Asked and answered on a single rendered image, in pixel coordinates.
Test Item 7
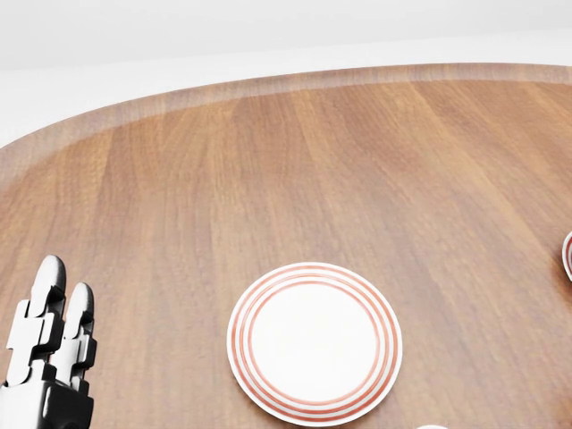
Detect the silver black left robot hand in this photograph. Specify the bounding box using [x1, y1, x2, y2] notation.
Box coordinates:
[0, 255, 98, 429]

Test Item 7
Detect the white plate with red rings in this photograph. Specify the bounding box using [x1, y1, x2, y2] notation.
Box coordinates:
[561, 231, 572, 282]
[226, 261, 404, 426]

